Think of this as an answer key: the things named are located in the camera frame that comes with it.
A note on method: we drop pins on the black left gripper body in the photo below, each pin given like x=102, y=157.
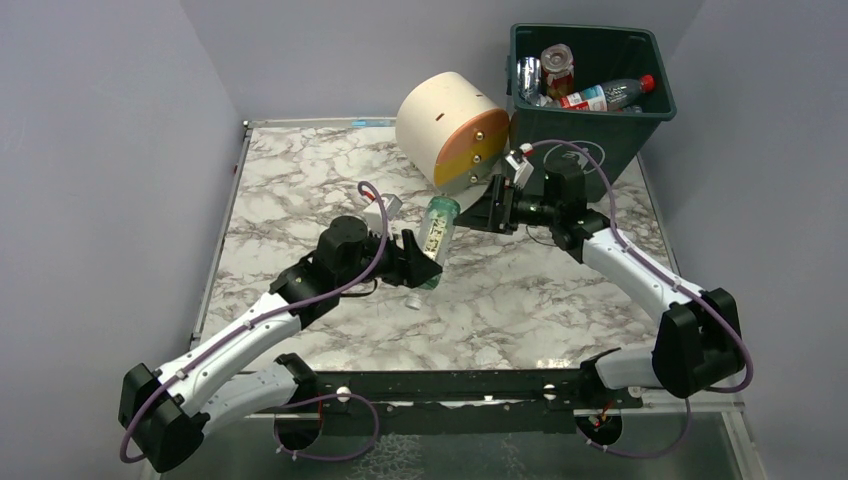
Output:
x=404, y=251

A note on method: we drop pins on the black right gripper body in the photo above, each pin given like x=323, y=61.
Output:
x=499, y=204

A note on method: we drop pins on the green tinted water bottle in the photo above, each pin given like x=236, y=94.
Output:
x=434, y=238

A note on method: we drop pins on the cream orange yellow drawer unit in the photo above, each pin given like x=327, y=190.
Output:
x=451, y=131

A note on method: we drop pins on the clear bottle red label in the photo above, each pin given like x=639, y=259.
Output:
x=612, y=95

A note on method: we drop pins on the crushed clear bottle pink label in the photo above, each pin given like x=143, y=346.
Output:
x=528, y=78

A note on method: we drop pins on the red label amber tea bottle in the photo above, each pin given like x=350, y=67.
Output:
x=557, y=63

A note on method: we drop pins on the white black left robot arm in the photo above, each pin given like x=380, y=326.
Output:
x=168, y=411

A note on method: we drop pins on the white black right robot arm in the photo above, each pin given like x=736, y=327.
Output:
x=697, y=342

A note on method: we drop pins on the dark green plastic bin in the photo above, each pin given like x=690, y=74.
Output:
x=606, y=140

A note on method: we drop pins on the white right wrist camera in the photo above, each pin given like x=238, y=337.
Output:
x=519, y=169

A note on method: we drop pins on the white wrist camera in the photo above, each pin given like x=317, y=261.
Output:
x=519, y=169
x=374, y=215

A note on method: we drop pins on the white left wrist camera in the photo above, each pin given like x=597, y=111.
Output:
x=374, y=215

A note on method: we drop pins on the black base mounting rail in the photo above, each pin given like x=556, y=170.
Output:
x=359, y=403

